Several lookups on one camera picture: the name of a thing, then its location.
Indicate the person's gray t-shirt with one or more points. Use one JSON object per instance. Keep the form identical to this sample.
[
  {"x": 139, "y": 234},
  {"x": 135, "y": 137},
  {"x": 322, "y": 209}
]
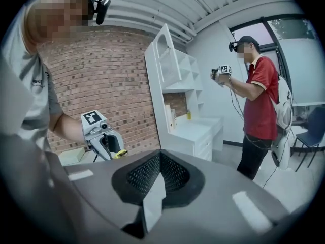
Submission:
[{"x": 38, "y": 98}]

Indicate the black-framed window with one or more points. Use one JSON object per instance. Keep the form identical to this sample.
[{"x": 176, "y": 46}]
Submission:
[{"x": 254, "y": 32}]

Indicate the yellow plastic block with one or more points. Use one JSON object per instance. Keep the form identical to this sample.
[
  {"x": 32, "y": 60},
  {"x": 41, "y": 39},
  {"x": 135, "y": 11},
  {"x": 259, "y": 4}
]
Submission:
[{"x": 120, "y": 154}]

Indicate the person's head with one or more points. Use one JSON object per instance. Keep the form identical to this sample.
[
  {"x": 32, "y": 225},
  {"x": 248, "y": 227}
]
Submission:
[{"x": 58, "y": 11}]

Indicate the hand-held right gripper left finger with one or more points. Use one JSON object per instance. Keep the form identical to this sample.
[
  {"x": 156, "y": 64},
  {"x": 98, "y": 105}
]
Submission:
[{"x": 101, "y": 192}]

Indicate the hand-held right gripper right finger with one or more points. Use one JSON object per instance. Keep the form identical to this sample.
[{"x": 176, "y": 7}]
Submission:
[{"x": 215, "y": 187}]

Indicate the white flat box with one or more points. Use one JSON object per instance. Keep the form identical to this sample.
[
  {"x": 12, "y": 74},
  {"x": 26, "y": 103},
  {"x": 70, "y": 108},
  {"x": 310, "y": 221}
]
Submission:
[{"x": 72, "y": 155}]

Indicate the white hutch cabinet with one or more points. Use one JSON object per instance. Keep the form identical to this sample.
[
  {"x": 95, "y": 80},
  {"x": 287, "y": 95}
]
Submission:
[{"x": 200, "y": 133}]

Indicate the person's left forearm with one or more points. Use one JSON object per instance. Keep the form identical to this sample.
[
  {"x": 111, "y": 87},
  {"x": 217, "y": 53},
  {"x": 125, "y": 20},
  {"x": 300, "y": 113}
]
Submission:
[{"x": 68, "y": 127}]

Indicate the yellow bottle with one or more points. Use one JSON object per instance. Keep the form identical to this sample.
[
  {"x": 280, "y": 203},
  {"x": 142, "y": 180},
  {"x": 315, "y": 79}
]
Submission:
[{"x": 189, "y": 114}]

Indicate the white desk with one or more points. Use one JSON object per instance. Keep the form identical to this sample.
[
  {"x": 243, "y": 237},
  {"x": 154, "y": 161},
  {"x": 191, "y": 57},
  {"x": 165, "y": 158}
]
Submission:
[{"x": 89, "y": 158}]

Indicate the blue chair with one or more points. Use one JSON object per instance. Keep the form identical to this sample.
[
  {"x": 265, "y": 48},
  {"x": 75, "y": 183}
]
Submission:
[{"x": 313, "y": 128}]

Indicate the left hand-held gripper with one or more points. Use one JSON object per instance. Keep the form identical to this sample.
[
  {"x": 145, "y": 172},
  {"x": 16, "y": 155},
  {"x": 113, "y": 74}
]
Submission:
[{"x": 92, "y": 122}]

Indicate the black head-mounted camera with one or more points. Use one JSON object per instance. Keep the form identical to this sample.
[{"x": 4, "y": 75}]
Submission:
[{"x": 102, "y": 10}]

